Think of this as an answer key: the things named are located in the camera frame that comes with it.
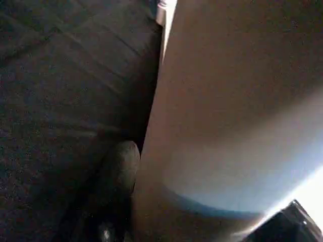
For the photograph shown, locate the black plastic mat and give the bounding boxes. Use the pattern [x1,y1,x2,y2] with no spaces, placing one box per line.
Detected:
[0,0,164,242]

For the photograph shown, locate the white plastic table leg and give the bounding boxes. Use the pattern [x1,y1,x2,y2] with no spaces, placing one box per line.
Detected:
[130,0,323,242]

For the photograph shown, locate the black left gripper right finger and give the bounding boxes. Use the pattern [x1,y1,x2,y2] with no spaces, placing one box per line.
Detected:
[246,198,323,242]

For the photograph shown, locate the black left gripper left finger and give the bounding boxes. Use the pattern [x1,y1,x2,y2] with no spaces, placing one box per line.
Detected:
[57,140,141,242]

